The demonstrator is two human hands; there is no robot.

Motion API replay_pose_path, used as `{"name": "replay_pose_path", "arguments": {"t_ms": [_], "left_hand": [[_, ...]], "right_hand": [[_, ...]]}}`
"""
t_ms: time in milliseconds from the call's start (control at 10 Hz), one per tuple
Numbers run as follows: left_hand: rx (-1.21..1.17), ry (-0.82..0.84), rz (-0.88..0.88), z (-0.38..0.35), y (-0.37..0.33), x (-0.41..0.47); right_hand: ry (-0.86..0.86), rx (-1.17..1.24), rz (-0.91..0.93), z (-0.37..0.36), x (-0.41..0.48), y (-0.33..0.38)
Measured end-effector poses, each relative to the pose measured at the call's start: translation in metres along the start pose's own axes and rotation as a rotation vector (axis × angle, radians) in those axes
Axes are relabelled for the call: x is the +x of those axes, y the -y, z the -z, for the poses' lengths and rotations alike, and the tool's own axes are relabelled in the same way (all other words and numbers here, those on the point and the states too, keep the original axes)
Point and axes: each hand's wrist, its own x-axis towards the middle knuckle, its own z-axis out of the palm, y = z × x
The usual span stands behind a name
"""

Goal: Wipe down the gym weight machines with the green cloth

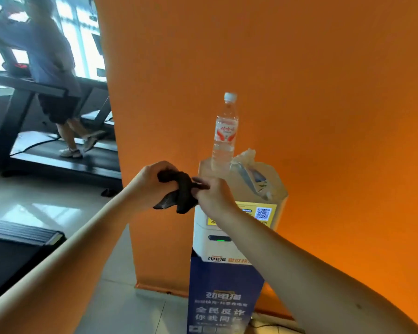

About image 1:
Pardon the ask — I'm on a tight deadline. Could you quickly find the person's right hand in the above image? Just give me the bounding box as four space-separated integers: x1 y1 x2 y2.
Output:
191 176 239 220

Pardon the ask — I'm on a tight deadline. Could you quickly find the green cleaning cloth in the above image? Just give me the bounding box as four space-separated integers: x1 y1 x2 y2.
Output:
152 168 211 215

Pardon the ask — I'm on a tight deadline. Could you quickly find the person's left hand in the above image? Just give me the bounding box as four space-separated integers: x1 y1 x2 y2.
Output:
122 161 181 214

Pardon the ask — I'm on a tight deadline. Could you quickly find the clear plastic bag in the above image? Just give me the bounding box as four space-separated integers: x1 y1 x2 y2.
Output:
229 148 283 202

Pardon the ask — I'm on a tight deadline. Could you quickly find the person's left forearm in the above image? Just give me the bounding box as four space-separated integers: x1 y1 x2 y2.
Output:
0 198 137 334

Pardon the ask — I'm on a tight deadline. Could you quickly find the person's right forearm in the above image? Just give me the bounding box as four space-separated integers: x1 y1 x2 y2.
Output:
209 204 418 334

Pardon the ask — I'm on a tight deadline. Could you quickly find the black treadmill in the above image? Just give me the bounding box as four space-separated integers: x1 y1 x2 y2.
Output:
0 218 67 309
0 13 124 199

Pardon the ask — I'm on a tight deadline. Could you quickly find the clear plastic water bottle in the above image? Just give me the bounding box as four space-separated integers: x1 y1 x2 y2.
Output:
210 91 240 173

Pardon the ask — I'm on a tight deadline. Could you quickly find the large bright window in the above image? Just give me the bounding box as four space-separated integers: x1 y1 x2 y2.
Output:
0 0 107 84

